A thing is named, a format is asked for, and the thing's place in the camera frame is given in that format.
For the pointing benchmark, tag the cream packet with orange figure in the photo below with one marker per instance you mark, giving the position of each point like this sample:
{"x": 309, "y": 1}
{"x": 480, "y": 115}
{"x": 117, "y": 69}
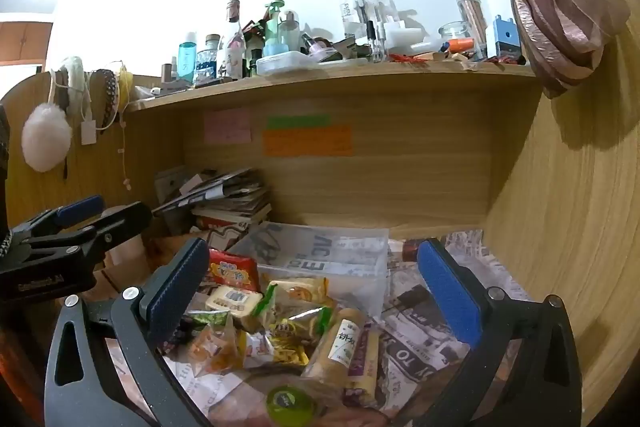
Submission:
{"x": 295, "y": 291}

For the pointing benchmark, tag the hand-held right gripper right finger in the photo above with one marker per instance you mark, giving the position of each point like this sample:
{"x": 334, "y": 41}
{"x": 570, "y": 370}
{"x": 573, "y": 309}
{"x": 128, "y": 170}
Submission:
{"x": 447, "y": 292}

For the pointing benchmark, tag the dropper bottle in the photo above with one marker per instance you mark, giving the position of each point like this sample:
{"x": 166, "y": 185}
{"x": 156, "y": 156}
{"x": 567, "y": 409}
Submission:
{"x": 376, "y": 44}

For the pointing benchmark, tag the white pom-pom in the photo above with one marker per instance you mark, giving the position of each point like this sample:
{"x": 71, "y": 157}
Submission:
{"x": 46, "y": 138}

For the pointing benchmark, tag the clear tall jar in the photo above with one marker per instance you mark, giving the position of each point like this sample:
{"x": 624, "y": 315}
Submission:
{"x": 472, "y": 24}

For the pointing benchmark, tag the white fluffy headband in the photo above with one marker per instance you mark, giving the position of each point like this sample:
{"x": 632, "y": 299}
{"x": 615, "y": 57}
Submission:
{"x": 76, "y": 79}

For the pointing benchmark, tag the pink sticky note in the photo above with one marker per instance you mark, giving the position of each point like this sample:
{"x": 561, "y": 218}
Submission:
{"x": 227, "y": 126}

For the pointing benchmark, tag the blue block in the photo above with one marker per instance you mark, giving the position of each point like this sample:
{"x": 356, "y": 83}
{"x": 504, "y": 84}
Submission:
{"x": 504, "y": 36}

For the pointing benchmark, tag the orange candy packet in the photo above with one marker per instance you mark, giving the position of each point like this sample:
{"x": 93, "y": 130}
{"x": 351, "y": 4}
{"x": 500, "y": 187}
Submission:
{"x": 212, "y": 349}

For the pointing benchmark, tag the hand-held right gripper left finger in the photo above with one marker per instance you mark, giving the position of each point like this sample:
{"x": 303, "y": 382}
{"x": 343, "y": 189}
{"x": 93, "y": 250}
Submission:
{"x": 177, "y": 287}

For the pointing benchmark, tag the green dispenser bottle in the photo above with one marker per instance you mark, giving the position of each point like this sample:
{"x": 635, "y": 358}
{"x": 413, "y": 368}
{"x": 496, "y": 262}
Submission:
{"x": 274, "y": 29}

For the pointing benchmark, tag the clear dome bottle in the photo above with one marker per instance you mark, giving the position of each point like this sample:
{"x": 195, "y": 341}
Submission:
{"x": 289, "y": 32}

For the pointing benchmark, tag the yellow green snack packet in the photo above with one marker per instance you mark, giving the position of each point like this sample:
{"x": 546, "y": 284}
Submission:
{"x": 292, "y": 337}

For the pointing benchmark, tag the small brown jar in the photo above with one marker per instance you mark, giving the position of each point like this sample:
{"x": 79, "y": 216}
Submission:
{"x": 411, "y": 249}

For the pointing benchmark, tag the green sticky note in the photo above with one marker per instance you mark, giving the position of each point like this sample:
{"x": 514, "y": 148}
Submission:
{"x": 298, "y": 121}

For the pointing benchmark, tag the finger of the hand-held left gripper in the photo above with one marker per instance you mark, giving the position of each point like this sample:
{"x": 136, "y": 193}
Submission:
{"x": 80, "y": 208}
{"x": 125, "y": 222}

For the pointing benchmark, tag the white square box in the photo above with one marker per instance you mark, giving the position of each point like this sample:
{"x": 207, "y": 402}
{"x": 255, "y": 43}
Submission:
{"x": 407, "y": 38}

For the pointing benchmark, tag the yellow tassel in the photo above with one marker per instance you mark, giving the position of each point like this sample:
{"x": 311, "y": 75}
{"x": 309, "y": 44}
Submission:
{"x": 126, "y": 84}

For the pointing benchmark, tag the round glass jar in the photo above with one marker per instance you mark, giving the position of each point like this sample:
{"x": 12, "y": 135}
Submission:
{"x": 454, "y": 34}

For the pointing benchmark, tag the clear plastic container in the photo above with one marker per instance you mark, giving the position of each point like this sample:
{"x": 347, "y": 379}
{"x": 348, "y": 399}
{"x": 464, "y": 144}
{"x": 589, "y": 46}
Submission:
{"x": 320, "y": 252}

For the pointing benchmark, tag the purple snack packet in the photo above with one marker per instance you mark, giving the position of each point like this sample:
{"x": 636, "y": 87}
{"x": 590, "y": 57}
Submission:
{"x": 364, "y": 362}

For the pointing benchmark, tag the white plastic box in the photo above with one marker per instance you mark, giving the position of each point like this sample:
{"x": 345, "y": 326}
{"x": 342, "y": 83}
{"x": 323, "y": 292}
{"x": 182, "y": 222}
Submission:
{"x": 287, "y": 63}

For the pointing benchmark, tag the white tag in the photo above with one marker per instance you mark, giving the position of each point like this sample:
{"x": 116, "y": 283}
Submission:
{"x": 88, "y": 132}

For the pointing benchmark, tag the stack of books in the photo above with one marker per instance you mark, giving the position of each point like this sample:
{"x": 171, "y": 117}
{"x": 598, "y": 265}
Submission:
{"x": 225, "y": 202}

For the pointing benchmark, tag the tall bottle with brown cap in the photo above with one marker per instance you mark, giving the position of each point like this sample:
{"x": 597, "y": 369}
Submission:
{"x": 233, "y": 42}

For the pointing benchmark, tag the blue liquid bottle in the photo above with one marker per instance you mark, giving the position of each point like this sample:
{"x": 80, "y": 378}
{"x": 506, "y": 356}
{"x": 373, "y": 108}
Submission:
{"x": 187, "y": 59}

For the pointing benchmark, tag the newspaper print tablecloth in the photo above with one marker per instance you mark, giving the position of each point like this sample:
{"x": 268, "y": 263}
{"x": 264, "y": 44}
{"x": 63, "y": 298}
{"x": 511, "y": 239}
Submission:
{"x": 425, "y": 342}

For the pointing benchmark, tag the patterned headband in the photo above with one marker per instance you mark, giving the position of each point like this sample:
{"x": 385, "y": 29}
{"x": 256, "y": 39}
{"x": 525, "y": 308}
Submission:
{"x": 109, "y": 97}

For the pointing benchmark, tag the bread roll packet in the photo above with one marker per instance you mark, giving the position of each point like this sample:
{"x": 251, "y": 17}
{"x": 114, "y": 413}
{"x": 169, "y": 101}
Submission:
{"x": 337, "y": 344}

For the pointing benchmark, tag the clear pump bottle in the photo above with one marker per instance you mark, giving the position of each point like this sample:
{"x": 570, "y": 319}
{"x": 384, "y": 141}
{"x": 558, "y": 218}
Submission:
{"x": 362, "y": 9}

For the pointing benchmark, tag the green jelly cup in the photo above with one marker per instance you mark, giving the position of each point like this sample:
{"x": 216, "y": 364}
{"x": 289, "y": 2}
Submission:
{"x": 289, "y": 404}

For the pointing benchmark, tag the wooden door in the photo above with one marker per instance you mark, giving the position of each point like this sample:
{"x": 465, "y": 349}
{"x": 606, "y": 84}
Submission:
{"x": 25, "y": 43}

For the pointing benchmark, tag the clear bottle with cork cap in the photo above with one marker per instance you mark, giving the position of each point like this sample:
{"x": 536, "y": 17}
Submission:
{"x": 207, "y": 59}

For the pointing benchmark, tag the orange sticky note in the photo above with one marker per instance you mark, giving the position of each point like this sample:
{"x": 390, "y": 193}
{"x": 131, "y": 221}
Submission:
{"x": 306, "y": 141}

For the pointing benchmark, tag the small brown bottle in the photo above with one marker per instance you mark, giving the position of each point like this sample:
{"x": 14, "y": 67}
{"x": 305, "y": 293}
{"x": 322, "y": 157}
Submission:
{"x": 167, "y": 74}

